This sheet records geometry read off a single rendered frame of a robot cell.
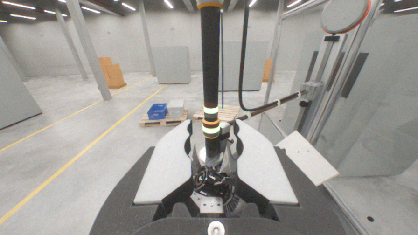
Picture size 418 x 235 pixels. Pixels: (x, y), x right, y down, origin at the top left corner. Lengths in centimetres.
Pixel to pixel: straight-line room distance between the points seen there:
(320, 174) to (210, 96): 52
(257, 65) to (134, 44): 1107
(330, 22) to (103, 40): 1544
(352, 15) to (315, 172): 66
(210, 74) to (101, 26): 1545
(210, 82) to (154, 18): 1319
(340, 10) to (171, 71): 724
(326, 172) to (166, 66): 753
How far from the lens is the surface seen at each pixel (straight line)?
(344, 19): 87
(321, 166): 65
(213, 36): 25
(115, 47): 1503
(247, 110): 39
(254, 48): 597
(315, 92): 77
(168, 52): 759
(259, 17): 1317
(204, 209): 60
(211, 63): 25
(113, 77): 848
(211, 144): 33
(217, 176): 61
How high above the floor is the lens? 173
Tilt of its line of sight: 29 degrees down
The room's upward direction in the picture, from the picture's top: 1 degrees counter-clockwise
